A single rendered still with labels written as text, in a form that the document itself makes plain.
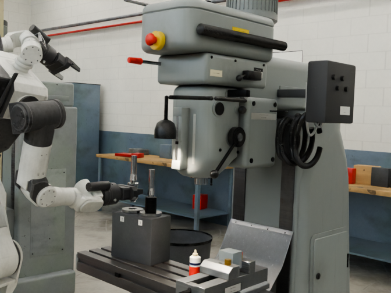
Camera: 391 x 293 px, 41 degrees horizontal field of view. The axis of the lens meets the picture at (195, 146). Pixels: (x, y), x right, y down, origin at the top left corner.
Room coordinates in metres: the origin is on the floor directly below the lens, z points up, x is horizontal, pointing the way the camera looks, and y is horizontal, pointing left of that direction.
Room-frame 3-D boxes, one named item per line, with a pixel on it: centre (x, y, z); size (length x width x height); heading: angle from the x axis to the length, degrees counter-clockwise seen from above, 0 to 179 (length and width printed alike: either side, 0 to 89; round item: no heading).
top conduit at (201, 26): (1.79, -0.15, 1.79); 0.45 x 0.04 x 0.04; 136
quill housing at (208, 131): (1.87, -0.03, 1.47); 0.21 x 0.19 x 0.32; 46
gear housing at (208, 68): (1.89, -0.05, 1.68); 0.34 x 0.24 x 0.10; 136
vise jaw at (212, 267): (1.72, -0.09, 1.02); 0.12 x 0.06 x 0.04; 48
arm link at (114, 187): (2.09, 0.31, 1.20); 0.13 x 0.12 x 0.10; 51
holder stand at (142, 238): (2.13, 0.21, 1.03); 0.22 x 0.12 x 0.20; 53
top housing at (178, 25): (1.87, -0.03, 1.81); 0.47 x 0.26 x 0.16; 136
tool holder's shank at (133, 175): (2.16, 0.25, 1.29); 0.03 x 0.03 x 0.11
